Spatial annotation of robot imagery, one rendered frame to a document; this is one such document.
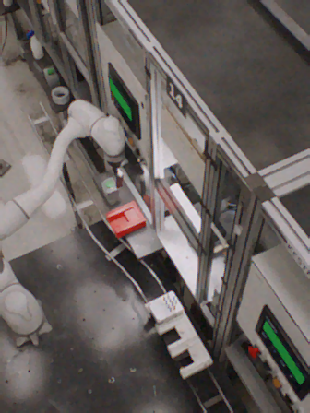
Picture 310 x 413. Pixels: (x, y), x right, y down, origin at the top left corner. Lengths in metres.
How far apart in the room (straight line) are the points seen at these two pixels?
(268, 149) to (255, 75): 0.29
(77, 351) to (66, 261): 0.48
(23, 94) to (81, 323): 2.41
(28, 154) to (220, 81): 2.69
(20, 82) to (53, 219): 1.38
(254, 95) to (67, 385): 1.59
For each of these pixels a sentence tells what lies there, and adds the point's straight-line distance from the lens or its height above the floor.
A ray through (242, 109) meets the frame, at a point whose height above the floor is 2.01.
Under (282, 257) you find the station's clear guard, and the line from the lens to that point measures 1.49.
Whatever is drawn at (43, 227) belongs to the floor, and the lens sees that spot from 3.80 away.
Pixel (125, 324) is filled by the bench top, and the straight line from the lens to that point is 2.68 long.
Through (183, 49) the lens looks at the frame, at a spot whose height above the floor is 2.01.
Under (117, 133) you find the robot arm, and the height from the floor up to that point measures 1.54.
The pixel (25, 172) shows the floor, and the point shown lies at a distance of 4.10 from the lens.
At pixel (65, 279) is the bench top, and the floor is 0.68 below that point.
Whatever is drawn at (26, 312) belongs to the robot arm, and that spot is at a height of 0.91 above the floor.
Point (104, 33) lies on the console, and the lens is 2.14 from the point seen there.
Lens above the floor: 3.18
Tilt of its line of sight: 58 degrees down
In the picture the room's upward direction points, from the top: 2 degrees counter-clockwise
